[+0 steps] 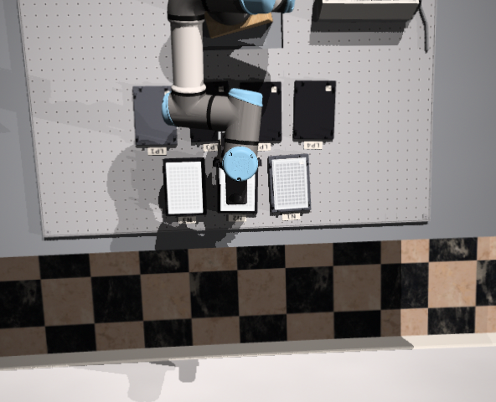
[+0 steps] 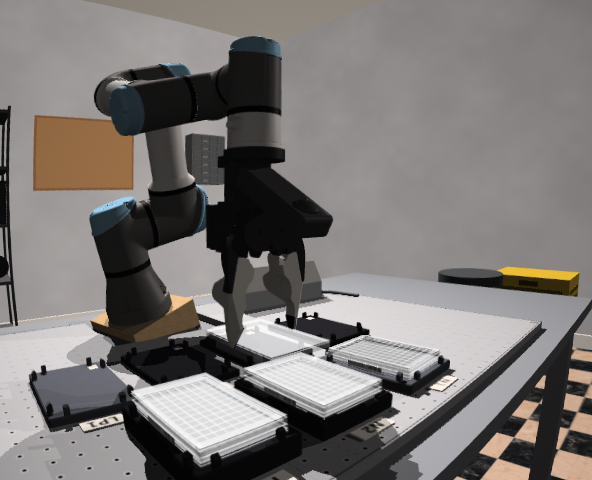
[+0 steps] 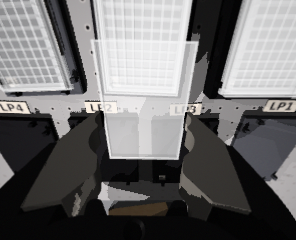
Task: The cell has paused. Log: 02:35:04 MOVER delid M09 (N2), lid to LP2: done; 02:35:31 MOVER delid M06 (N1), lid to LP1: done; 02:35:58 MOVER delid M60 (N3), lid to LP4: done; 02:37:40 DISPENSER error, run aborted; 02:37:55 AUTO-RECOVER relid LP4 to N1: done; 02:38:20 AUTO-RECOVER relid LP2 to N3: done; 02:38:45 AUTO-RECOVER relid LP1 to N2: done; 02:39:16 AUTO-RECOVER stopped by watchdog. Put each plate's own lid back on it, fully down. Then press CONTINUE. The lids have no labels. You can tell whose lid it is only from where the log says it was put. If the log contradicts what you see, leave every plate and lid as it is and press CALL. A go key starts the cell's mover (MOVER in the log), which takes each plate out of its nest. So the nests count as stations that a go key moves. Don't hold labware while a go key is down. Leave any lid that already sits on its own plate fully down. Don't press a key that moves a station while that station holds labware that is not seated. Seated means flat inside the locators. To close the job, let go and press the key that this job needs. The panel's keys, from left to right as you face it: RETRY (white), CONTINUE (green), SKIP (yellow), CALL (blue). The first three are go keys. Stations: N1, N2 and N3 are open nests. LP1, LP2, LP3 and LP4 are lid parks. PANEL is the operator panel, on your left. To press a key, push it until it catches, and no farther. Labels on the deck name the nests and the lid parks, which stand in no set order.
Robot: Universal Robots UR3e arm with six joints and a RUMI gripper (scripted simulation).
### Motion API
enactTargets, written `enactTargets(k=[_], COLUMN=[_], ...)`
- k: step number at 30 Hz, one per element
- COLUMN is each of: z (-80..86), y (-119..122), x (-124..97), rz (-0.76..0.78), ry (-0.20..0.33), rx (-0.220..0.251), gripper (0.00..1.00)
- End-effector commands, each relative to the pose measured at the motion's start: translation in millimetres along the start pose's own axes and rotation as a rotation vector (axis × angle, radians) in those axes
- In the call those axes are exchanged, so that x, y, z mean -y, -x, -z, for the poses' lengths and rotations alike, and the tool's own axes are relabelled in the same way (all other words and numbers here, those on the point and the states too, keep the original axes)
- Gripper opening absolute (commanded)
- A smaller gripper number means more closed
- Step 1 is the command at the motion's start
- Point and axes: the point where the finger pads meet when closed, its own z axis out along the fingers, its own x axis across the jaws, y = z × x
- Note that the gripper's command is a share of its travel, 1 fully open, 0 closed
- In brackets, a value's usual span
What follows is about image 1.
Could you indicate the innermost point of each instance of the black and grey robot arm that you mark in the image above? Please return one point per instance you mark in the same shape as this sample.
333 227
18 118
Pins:
187 105

